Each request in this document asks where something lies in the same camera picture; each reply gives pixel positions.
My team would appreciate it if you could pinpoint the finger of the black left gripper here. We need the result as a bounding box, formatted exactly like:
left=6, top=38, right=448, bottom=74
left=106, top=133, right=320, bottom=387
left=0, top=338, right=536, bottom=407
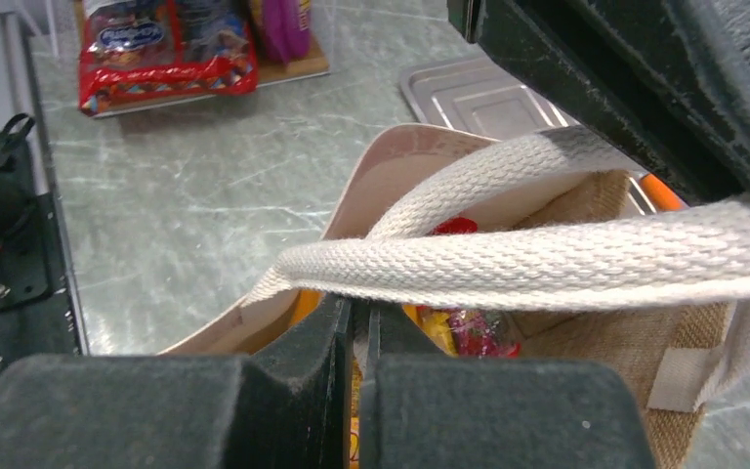
left=447, top=0, right=750, bottom=204

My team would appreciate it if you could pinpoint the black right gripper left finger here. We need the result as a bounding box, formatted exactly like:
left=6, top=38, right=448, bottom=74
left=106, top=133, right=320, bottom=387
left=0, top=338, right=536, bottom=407
left=0, top=295, right=353, bottom=468

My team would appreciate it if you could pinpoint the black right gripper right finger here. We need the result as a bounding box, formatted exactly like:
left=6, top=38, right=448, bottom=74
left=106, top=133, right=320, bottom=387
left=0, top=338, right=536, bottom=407
left=358, top=302, right=655, bottom=468

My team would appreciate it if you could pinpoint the burlap grocery bag pink print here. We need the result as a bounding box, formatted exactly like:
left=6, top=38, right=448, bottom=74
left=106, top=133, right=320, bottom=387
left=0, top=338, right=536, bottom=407
left=172, top=124, right=750, bottom=468

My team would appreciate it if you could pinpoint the red candy bag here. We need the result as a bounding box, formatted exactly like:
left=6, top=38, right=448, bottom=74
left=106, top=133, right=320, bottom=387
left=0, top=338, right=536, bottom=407
left=433, top=308, right=521, bottom=358

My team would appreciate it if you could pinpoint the orange snack bag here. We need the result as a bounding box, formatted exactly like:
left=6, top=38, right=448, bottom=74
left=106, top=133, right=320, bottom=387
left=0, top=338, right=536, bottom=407
left=280, top=295, right=470, bottom=468

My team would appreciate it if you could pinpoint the purple snack bag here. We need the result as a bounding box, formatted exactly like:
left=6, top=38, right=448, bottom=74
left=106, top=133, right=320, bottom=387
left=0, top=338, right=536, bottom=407
left=248, top=0, right=312, bottom=64

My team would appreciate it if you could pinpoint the silver metal tray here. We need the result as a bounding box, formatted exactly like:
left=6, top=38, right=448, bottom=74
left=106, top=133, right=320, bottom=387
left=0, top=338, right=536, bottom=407
left=398, top=51, right=657, bottom=215

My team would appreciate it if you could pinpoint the colourful snack pack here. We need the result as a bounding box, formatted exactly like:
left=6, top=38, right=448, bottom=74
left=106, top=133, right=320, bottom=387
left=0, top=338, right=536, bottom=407
left=78, top=0, right=259, bottom=116

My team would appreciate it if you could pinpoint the orange handle screwdriver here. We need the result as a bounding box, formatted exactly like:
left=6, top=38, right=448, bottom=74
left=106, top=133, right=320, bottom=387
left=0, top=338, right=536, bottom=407
left=639, top=174, right=688, bottom=211

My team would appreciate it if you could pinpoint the white wire shelf rack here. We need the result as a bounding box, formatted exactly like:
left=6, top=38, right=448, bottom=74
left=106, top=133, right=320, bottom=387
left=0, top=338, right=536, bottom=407
left=0, top=1, right=330, bottom=124

